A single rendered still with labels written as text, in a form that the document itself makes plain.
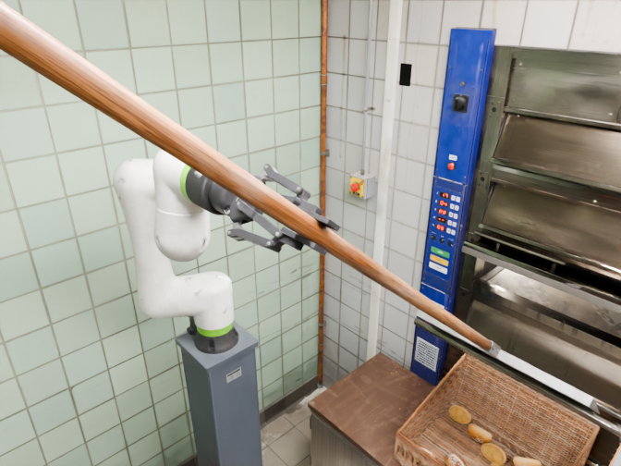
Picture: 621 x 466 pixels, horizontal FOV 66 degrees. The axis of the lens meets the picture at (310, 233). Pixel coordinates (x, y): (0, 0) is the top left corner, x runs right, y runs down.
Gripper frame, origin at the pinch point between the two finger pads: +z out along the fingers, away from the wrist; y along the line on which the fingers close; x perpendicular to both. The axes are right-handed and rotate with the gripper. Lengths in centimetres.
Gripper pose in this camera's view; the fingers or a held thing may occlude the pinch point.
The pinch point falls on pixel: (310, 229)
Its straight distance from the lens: 67.1
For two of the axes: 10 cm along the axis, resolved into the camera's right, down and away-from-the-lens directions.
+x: -5.4, -3.5, -7.6
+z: 6.9, 3.3, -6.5
